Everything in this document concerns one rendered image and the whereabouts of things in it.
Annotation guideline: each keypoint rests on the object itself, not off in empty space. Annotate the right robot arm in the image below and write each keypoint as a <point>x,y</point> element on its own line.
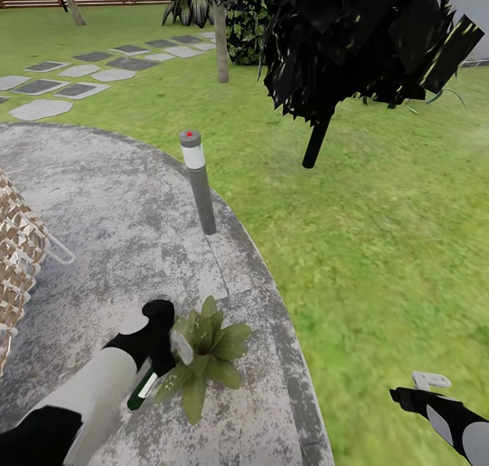
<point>465,431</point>

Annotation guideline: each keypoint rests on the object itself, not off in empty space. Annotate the pot plant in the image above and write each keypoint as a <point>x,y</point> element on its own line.
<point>213,348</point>

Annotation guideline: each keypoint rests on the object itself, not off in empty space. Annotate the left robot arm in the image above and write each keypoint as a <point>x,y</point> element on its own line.
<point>65,428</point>

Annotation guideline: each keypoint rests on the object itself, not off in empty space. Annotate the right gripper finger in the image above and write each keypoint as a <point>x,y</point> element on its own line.
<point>394,394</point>

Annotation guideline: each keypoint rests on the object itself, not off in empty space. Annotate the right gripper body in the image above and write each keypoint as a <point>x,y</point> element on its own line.
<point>411,399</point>

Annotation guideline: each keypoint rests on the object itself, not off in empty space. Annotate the garden chair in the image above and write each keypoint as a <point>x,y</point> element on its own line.
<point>23,241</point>

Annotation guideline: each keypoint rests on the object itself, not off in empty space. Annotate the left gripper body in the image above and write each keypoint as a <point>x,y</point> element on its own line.
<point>162,360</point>

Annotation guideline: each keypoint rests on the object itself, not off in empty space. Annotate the insectifuge atomizer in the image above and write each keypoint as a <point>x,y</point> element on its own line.
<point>143,389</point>

